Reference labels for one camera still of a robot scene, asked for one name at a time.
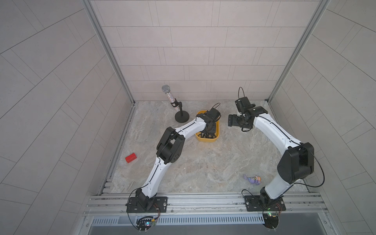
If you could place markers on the purple toy figure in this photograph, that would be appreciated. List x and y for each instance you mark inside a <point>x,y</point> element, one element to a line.
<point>255,180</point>

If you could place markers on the yellow plastic storage box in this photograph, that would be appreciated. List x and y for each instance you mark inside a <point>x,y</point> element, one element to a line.
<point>198,135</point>

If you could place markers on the right circuit board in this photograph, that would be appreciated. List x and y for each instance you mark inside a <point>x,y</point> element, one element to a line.
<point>271,220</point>

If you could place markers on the circuit board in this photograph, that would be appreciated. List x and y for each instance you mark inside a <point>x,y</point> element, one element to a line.
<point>145,223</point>
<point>271,220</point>

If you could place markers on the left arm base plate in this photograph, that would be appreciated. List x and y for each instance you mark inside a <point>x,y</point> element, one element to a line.
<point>156,204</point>

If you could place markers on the left circuit board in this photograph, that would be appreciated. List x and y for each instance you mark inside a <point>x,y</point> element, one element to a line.
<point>145,223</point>

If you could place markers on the red block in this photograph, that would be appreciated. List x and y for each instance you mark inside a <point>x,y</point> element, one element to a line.
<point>131,158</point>

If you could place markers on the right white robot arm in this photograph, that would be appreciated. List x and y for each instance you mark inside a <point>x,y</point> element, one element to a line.
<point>297,161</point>

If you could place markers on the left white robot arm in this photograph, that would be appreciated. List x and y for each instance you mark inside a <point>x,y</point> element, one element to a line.
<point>169,149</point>

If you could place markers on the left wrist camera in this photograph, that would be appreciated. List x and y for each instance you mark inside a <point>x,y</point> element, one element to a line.
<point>213,113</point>

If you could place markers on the aluminium front rail frame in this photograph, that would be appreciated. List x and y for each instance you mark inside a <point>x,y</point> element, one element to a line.
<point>208,203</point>

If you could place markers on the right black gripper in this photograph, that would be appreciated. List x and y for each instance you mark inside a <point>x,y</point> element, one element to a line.
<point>234,121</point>

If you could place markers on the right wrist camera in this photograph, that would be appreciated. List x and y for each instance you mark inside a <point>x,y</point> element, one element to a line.
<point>243,104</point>

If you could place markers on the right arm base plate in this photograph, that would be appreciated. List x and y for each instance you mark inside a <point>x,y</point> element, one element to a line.
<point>255,203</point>

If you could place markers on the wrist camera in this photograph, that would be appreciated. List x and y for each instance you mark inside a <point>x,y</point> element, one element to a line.
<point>243,104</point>
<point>213,113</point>

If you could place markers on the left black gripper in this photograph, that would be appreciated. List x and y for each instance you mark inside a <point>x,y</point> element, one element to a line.
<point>213,130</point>

